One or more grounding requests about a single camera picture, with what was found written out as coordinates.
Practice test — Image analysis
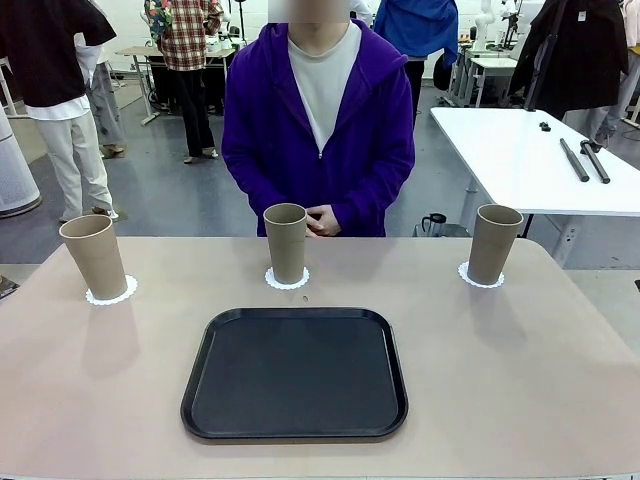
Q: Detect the beige tall cup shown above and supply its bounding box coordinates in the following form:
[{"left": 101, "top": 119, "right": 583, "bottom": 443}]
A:
[
  {"left": 58, "top": 214, "right": 129, "bottom": 301},
  {"left": 263, "top": 203, "right": 308, "bottom": 285},
  {"left": 468, "top": 203, "right": 525, "bottom": 285}
]

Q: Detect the white scalloped paper coaster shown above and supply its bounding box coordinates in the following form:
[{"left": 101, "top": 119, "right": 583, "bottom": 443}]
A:
[
  {"left": 84, "top": 274, "right": 139, "bottom": 307},
  {"left": 457, "top": 260, "right": 506, "bottom": 290},
  {"left": 264, "top": 266, "right": 310, "bottom": 291}
]

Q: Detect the person's right forearm purple sleeve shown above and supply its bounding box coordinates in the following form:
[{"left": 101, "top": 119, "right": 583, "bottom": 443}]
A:
[{"left": 222, "top": 149, "right": 314, "bottom": 214}]

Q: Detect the person's left forearm purple sleeve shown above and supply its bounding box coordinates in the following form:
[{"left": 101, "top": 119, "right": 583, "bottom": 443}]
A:
[{"left": 330, "top": 152, "right": 416, "bottom": 224}]

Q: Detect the person's left hand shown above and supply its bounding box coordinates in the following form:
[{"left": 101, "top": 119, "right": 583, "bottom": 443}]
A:
[{"left": 308, "top": 203, "right": 342, "bottom": 237}]

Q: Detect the white cylindrical appliance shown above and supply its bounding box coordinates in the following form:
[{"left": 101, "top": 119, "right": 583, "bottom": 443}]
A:
[{"left": 0, "top": 107, "right": 43, "bottom": 219}]

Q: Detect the black rod with clamp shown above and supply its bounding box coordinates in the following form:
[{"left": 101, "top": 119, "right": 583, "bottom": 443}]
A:
[{"left": 579, "top": 140, "right": 612, "bottom": 185}]

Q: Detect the plain black rod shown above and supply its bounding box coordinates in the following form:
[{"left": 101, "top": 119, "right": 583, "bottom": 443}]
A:
[{"left": 559, "top": 138, "right": 591, "bottom": 182}]

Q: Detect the white side table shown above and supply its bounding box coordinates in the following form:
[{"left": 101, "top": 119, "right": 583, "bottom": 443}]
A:
[{"left": 429, "top": 107, "right": 640, "bottom": 269}]

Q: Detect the person in grey trousers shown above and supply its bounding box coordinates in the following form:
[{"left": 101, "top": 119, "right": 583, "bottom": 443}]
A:
[{"left": 74, "top": 0, "right": 125, "bottom": 157}]

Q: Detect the black lidded jug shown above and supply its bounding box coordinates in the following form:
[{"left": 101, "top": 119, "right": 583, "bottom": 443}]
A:
[{"left": 419, "top": 213, "right": 471, "bottom": 239}]

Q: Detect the person in black shirt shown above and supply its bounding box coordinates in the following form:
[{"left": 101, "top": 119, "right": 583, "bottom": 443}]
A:
[{"left": 0, "top": 0, "right": 121, "bottom": 225}]

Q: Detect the person in black coat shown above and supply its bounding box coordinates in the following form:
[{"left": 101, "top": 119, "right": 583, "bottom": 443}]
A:
[{"left": 507, "top": 0, "right": 630, "bottom": 151}]

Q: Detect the white background desk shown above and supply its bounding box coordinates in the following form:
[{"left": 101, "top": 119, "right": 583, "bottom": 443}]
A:
[{"left": 449, "top": 47, "right": 517, "bottom": 109}]

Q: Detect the wood top background table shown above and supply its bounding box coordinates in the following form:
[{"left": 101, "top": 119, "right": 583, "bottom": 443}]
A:
[{"left": 115, "top": 46, "right": 167, "bottom": 126}]

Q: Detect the black plastic serving tray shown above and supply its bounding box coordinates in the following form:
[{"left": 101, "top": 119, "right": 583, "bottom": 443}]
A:
[{"left": 180, "top": 307, "right": 409, "bottom": 441}]

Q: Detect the person in plaid shirt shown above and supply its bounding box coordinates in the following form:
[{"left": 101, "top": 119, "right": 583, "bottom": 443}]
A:
[{"left": 144, "top": 0, "right": 224, "bottom": 165}]

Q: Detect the person in purple hoodie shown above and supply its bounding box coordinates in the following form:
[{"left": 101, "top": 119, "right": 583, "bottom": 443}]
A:
[{"left": 221, "top": 18, "right": 416, "bottom": 239}]

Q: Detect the person in blue jacket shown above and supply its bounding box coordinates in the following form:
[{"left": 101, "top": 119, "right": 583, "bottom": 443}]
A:
[{"left": 373, "top": 0, "right": 460, "bottom": 119}]

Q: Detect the person in white top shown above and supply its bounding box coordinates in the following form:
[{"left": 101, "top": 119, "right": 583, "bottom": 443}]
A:
[{"left": 349, "top": 0, "right": 374, "bottom": 29}]

